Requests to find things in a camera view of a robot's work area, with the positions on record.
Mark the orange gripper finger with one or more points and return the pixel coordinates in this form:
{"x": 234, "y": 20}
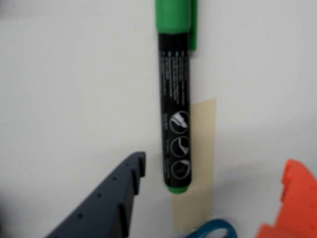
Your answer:
{"x": 302, "y": 205}

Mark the green marker with black barrel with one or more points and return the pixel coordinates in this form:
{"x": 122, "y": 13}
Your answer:
{"x": 173, "y": 99}

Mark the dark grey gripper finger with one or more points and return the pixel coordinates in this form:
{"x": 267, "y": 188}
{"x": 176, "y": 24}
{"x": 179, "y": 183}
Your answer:
{"x": 99, "y": 210}

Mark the long beige masking tape strip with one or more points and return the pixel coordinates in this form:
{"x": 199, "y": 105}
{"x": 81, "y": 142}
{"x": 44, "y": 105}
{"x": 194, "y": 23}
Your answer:
{"x": 201, "y": 148}

